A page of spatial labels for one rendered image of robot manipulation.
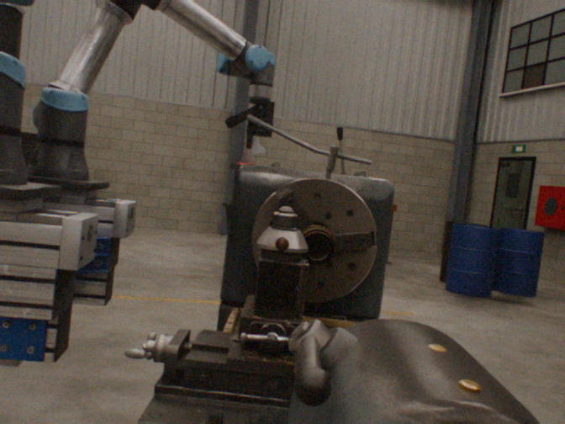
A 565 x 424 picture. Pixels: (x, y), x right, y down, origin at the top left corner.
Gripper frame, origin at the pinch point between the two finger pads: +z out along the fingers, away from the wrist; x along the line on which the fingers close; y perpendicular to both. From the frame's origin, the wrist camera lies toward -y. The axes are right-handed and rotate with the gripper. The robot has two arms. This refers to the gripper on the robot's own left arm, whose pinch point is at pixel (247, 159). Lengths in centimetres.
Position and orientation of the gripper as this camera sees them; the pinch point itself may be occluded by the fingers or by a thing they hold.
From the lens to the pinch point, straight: 196.5
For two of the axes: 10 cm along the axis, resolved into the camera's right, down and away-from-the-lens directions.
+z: -1.1, 9.9, 0.6
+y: 9.9, 1.1, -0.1
